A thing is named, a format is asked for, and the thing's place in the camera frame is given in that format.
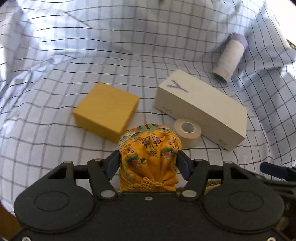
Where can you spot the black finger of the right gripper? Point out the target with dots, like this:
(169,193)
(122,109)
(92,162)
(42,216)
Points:
(281,172)

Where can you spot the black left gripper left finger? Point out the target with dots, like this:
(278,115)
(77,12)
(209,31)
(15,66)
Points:
(100,174)

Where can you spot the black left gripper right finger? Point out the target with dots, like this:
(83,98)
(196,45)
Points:
(195,172)

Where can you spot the orange embroidered pouch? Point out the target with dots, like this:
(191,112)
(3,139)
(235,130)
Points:
(148,159)

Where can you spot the beige tape roll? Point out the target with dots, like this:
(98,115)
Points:
(188,131)

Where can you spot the white rectangular phone box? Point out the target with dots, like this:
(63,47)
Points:
(222,119)

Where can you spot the yellow square box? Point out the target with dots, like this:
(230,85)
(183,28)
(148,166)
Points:
(106,111)

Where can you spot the white purple-capped bottle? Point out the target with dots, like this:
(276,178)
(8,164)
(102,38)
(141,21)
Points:
(230,58)

